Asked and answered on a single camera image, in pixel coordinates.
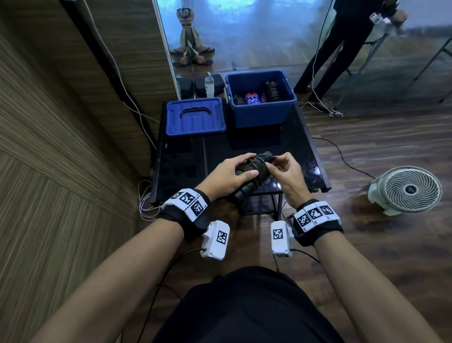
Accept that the black floor cable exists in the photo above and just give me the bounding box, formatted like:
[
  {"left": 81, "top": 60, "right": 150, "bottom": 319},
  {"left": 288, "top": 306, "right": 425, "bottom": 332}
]
[{"left": 312, "top": 137, "right": 376, "bottom": 179}]

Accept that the white floor fan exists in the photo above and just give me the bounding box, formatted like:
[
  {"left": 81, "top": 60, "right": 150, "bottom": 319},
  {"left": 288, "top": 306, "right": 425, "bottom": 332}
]
[{"left": 367, "top": 166, "right": 443, "bottom": 216}]

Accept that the person's left hand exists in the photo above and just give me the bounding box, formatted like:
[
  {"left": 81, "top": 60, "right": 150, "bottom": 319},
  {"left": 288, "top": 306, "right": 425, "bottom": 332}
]
[{"left": 196, "top": 152, "right": 259, "bottom": 203}]

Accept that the blue plastic bin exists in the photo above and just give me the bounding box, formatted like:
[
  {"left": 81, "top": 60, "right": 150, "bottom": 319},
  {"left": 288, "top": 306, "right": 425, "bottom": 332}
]
[{"left": 225, "top": 69, "right": 298, "bottom": 129}]

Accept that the black glossy low table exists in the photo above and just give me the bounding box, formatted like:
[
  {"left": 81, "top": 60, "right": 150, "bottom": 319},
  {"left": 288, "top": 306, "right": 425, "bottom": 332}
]
[{"left": 150, "top": 102, "right": 332, "bottom": 221}]

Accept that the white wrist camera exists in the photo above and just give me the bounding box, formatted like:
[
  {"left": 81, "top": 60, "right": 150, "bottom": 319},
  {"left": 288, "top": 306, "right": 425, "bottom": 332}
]
[
  {"left": 271, "top": 220, "right": 294, "bottom": 258},
  {"left": 200, "top": 220, "right": 231, "bottom": 261}
]

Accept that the blue bin lid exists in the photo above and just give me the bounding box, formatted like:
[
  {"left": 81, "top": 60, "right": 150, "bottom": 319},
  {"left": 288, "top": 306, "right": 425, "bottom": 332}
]
[{"left": 165, "top": 97, "right": 226, "bottom": 137}]

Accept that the white wall cable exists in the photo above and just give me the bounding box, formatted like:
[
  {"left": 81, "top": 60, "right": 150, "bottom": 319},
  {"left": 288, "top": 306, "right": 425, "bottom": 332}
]
[{"left": 83, "top": 0, "right": 160, "bottom": 151}]

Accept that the person's right forearm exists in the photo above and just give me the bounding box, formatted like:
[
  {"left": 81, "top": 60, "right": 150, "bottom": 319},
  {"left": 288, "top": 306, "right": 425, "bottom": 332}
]
[{"left": 313, "top": 231, "right": 444, "bottom": 343}]

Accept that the black camera cable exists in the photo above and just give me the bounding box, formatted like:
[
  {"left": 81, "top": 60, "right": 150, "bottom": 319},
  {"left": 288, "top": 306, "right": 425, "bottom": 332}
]
[
  {"left": 272, "top": 248, "right": 320, "bottom": 273},
  {"left": 136, "top": 247, "right": 207, "bottom": 343}
]

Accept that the black wristband with marker tags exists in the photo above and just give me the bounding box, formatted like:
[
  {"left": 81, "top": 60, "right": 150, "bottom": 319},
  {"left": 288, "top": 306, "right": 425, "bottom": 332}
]
[
  {"left": 288, "top": 199, "right": 344, "bottom": 247},
  {"left": 158, "top": 188, "right": 211, "bottom": 241}
]

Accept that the white cable coil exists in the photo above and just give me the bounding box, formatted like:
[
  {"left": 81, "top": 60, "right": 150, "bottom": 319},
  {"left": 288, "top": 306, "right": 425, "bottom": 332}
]
[{"left": 137, "top": 179, "right": 161, "bottom": 221}]

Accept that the person's black clothing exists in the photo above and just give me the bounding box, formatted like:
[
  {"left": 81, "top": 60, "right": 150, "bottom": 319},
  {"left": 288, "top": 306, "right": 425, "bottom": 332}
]
[{"left": 153, "top": 266, "right": 345, "bottom": 343}]

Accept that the person's left forearm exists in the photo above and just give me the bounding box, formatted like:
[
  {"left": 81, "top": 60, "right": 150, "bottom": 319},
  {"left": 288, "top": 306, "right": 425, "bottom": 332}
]
[{"left": 32, "top": 218, "right": 185, "bottom": 343}]

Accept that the black pouch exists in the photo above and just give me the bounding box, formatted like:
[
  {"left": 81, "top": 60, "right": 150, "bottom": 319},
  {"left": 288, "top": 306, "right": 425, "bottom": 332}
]
[{"left": 193, "top": 73, "right": 226, "bottom": 98}]

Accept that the person's right hand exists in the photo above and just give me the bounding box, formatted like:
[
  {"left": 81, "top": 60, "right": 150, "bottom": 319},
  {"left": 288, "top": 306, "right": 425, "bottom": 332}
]
[{"left": 265, "top": 152, "right": 313, "bottom": 210}]

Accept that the black green-striped jump rope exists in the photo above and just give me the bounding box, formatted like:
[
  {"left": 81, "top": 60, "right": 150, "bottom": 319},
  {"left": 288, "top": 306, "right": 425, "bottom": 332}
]
[{"left": 226, "top": 151, "right": 276, "bottom": 205}]

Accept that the thin white hanging cable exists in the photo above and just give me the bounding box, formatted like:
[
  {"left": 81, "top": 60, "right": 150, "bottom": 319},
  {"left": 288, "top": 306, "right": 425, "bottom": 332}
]
[{"left": 300, "top": 0, "right": 345, "bottom": 118}]

